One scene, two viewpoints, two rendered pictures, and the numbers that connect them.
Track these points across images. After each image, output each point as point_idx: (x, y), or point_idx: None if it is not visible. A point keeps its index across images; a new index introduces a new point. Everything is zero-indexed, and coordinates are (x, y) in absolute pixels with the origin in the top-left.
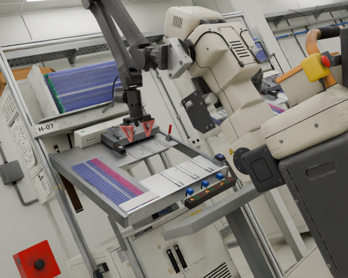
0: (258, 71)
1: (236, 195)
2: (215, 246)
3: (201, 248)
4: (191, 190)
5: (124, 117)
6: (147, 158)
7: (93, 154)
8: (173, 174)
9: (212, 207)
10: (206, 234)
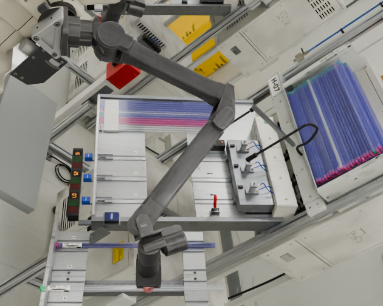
0: (132, 215)
1: (14, 136)
2: (86, 276)
3: (92, 253)
4: (86, 155)
5: (284, 175)
6: (257, 252)
7: (229, 130)
8: (131, 166)
9: (27, 120)
10: (99, 263)
